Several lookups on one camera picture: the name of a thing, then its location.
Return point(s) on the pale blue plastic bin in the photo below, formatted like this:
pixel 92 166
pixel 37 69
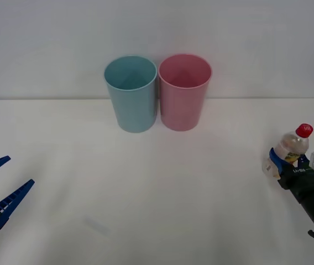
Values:
pixel 133 110

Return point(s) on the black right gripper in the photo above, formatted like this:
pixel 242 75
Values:
pixel 303 180

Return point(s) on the pink plastic bin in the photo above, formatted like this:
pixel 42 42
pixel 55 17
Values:
pixel 180 110

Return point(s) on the clear bottle with red cap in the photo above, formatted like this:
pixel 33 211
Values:
pixel 291 145

